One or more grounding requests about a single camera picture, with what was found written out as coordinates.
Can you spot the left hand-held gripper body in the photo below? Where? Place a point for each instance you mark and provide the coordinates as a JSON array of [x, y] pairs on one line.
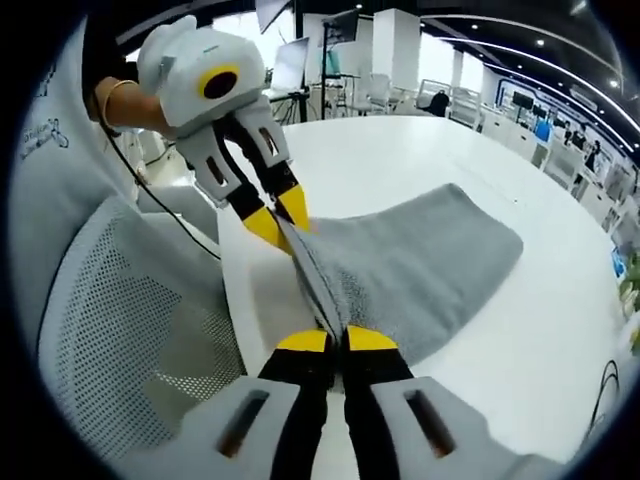
[[175, 65]]

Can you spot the green potted plant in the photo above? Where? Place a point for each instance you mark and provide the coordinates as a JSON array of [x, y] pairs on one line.
[[631, 292]]

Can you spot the grey towel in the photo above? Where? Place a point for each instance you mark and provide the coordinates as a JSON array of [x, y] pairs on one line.
[[410, 260]]

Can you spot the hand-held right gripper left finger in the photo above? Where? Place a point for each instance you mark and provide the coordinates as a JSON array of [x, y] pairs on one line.
[[225, 415]]

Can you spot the black backpack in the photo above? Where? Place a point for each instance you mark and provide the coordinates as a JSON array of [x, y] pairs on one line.
[[440, 104]]

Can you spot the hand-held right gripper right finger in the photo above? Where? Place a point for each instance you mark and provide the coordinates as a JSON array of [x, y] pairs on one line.
[[450, 425]]

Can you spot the white table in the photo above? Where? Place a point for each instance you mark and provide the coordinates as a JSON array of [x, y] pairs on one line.
[[400, 155]]

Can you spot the black tripod stand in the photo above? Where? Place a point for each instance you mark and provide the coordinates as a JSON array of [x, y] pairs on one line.
[[292, 105]]

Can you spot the black stand with teal board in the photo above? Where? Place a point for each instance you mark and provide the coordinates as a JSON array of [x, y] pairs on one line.
[[335, 62]]

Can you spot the blue container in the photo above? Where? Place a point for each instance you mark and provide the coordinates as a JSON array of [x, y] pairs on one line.
[[545, 131]]

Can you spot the black wall monitor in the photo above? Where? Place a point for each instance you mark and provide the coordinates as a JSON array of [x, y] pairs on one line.
[[523, 100]]

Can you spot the person's white printed shirt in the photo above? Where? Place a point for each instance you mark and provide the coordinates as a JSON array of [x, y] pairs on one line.
[[60, 165]]

